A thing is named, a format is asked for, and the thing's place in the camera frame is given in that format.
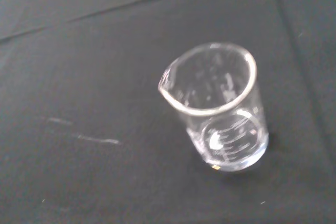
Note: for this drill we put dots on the black cloth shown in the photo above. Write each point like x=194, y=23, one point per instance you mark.
x=78, y=182

